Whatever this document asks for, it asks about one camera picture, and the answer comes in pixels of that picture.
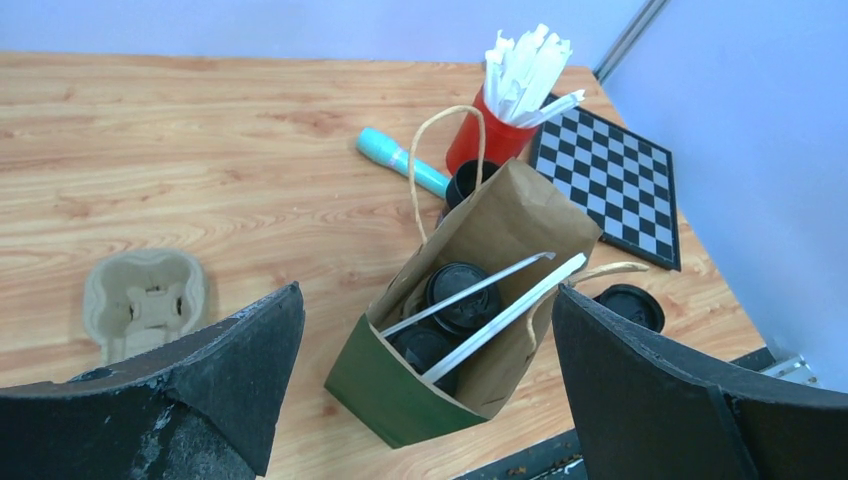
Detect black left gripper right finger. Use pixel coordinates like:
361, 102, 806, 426
552, 286, 847, 479

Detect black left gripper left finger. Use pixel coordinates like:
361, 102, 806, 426
1, 283, 305, 479

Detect white straw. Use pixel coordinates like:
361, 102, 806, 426
422, 252, 588, 383
381, 252, 556, 337

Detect green paper bag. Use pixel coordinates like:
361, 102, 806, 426
325, 159, 643, 449

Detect stack of black cups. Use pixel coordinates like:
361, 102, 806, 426
437, 160, 479, 225

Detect grey cardboard cup carrier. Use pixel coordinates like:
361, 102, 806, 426
82, 248, 210, 366

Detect black white chessboard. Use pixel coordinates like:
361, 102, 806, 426
528, 107, 681, 271

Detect red cup holder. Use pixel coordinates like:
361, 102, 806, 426
445, 89, 539, 174

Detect teal handheld massager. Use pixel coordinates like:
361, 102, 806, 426
356, 127, 449, 199

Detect white wrapped straws bundle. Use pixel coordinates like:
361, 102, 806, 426
482, 23, 585, 129

